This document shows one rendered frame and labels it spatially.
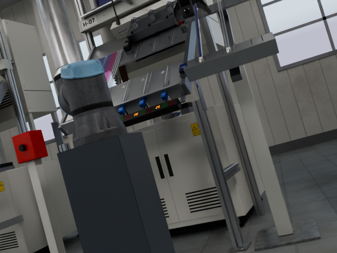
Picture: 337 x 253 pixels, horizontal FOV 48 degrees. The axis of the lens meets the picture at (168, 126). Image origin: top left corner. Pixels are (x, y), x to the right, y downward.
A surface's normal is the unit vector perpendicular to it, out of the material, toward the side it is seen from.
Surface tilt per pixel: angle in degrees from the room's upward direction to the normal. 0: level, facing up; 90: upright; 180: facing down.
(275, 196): 90
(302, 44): 90
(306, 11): 90
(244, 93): 90
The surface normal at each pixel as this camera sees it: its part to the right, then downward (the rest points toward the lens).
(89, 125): -0.22, -0.30
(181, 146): -0.40, 0.07
